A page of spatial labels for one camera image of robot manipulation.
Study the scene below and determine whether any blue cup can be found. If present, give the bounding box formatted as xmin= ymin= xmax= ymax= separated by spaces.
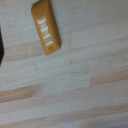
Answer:
xmin=0 ymin=32 xmax=5 ymax=66

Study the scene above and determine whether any orange rectangular block white print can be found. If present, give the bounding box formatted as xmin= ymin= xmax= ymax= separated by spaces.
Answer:
xmin=30 ymin=0 xmax=63 ymax=56

